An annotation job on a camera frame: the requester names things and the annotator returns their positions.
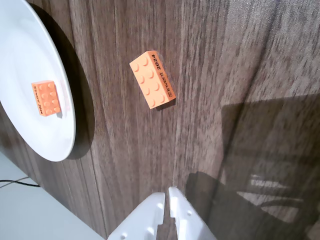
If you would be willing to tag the white round plate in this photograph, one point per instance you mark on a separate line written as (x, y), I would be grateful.
(25, 50)

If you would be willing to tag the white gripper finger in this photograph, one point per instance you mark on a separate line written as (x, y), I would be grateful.
(185, 220)
(142, 217)

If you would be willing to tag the orange printed lego block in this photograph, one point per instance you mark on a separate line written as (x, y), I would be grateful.
(47, 98)
(152, 80)

